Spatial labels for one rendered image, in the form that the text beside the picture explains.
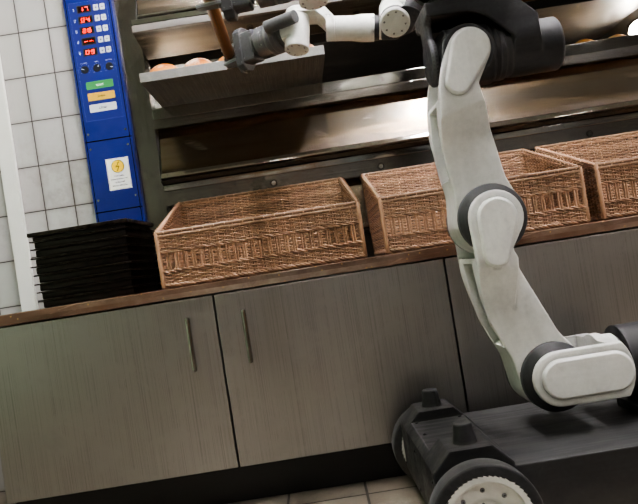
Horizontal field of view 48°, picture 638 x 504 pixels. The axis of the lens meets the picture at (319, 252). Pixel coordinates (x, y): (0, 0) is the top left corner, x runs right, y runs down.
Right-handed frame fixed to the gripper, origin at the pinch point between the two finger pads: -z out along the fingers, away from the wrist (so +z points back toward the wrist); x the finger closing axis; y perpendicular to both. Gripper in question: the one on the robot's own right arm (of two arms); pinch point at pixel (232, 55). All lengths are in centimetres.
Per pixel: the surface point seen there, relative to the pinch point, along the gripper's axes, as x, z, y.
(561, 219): 62, 74, 33
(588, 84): 18, 74, 94
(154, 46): -16.5, -39.9, 11.1
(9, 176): 18, -86, -18
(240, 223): 49, 5, -14
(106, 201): 31, -60, -2
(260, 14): -17.7, -4.3, 23.1
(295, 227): 52, 16, -6
